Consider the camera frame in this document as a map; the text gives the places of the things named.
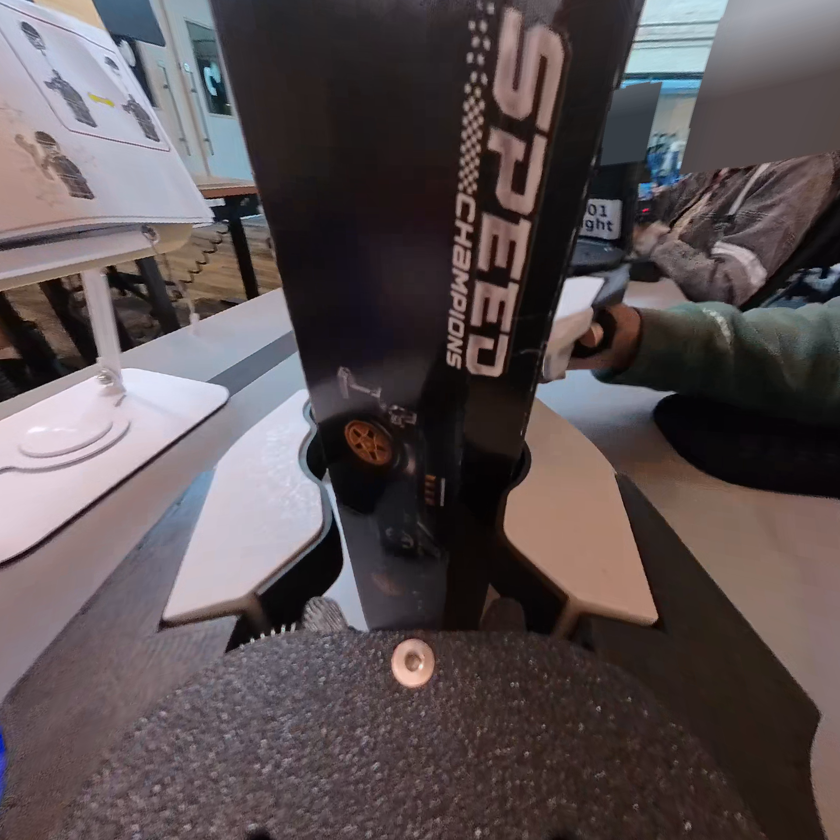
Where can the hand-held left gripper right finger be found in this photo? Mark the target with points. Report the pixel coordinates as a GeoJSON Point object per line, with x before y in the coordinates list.
{"type": "Point", "coordinates": [577, 525]}

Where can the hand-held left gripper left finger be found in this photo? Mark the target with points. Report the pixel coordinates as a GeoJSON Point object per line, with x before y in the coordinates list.
{"type": "Point", "coordinates": [256, 512]}

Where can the black lego set box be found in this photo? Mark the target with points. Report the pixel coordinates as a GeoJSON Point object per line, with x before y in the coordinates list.
{"type": "Point", "coordinates": [394, 197]}

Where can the person's right forearm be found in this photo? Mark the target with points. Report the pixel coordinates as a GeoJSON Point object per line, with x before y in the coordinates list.
{"type": "Point", "coordinates": [722, 354]}

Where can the person's right hand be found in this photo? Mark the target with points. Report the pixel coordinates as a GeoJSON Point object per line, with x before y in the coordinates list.
{"type": "Point", "coordinates": [627, 334]}

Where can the black padded chair armrest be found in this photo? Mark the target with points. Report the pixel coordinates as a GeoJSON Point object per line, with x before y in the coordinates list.
{"type": "Point", "coordinates": [754, 446]}

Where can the wooden office table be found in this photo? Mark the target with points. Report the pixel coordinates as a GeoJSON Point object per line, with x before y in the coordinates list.
{"type": "Point", "coordinates": [223, 189]}

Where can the black white marker sign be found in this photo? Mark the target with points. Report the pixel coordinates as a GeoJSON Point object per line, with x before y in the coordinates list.
{"type": "Point", "coordinates": [213, 79]}

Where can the studio light with black flaps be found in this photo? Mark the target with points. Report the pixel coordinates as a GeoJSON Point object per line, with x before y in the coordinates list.
{"type": "Point", "coordinates": [131, 19]}

